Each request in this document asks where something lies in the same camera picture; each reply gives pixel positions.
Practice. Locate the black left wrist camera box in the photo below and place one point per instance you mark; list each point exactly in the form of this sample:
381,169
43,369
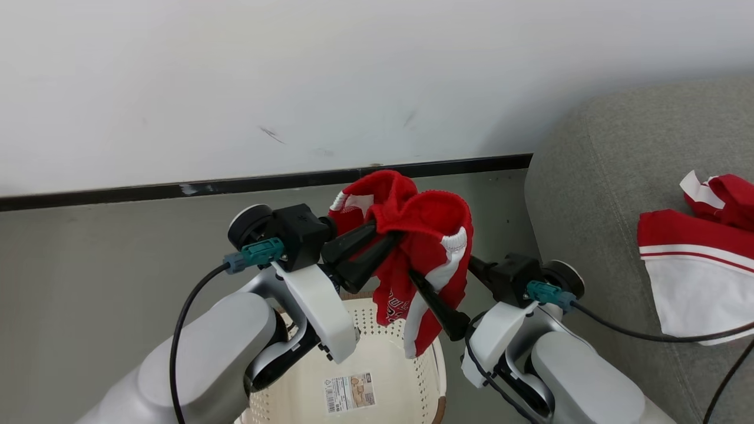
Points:
303,235

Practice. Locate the white and red striped garment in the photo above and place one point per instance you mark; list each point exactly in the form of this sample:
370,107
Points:
701,288

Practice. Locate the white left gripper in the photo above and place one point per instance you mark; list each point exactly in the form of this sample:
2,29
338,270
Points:
321,318

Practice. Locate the perforated plastic laundry basket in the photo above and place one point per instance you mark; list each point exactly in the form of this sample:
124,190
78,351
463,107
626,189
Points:
389,365

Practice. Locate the printed paper label sticker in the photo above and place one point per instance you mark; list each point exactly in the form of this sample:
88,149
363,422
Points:
349,393

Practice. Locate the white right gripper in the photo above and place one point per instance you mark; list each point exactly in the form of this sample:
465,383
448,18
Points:
500,330

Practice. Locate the black baseboard strip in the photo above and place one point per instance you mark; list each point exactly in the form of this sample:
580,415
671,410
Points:
118,194

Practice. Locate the grey and white left robot arm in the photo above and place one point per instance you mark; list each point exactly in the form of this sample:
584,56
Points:
200,365

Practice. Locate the red garment with white trim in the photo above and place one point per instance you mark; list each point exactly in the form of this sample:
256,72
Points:
430,224

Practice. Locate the grey fabric sofa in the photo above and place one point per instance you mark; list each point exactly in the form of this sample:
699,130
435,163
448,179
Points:
589,194

